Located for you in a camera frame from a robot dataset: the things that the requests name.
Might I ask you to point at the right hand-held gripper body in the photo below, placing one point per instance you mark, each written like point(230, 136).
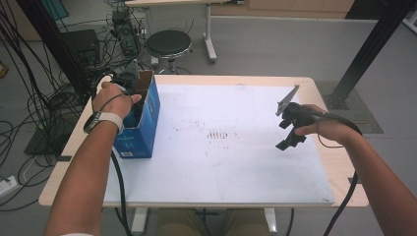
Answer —
point(300, 114)

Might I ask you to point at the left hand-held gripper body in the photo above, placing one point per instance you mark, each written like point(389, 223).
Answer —
point(129, 82)

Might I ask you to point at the blue cardboard box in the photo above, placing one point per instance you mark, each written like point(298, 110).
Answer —
point(147, 124)

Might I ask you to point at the person's left hand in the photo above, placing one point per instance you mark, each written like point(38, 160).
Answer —
point(113, 100)

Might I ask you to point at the person's right hand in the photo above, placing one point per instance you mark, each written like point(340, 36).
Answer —
point(331, 128)

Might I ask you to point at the black round stool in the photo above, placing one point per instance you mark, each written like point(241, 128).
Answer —
point(168, 41)

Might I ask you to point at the black box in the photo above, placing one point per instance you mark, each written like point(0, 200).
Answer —
point(82, 46)

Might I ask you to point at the wooden table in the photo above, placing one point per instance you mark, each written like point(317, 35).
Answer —
point(229, 79)

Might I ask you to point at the white-legged desk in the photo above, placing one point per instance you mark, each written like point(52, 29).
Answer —
point(209, 39)

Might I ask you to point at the dark floor plate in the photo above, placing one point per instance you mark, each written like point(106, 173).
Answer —
point(42, 144)

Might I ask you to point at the person in white shirt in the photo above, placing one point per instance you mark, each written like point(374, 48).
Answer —
point(177, 226)

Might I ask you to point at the white power strip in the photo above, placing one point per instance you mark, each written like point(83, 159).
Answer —
point(8, 186)

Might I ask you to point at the person's white shirt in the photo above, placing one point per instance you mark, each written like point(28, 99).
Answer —
point(77, 234)

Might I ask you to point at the black metal post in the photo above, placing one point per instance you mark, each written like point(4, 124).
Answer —
point(49, 32)
point(377, 36)

